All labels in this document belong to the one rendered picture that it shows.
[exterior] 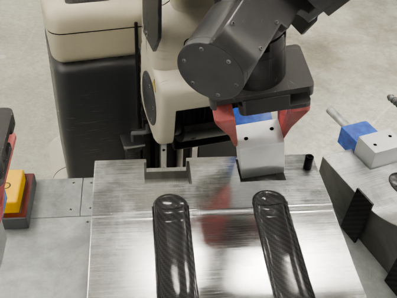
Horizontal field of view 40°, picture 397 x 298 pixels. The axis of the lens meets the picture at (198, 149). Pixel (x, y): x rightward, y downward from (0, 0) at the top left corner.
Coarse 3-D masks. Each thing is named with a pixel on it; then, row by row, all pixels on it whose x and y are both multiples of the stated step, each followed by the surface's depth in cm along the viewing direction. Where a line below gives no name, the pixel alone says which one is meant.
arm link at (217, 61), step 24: (240, 0) 42; (264, 0) 42; (288, 0) 43; (336, 0) 42; (216, 24) 42; (240, 24) 40; (264, 24) 41; (288, 24) 42; (192, 48) 41; (216, 48) 40; (240, 48) 40; (264, 48) 40; (192, 72) 43; (216, 72) 42; (240, 72) 41; (216, 96) 44
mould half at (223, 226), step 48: (96, 192) 59; (144, 192) 59; (192, 192) 60; (240, 192) 60; (288, 192) 61; (96, 240) 54; (144, 240) 55; (240, 240) 55; (336, 240) 56; (96, 288) 50; (144, 288) 51; (240, 288) 51; (336, 288) 52
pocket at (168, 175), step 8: (144, 168) 64; (152, 168) 65; (160, 168) 65; (168, 168) 65; (176, 168) 65; (184, 168) 65; (144, 176) 65; (152, 176) 65; (160, 176) 65; (168, 176) 65; (176, 176) 65; (184, 176) 65; (152, 184) 64; (160, 184) 64
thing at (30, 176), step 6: (30, 174) 71; (30, 180) 70; (30, 186) 69; (30, 192) 69; (24, 198) 68; (24, 204) 67; (24, 210) 66; (6, 216) 65; (12, 216) 65; (18, 216) 65; (24, 216) 65
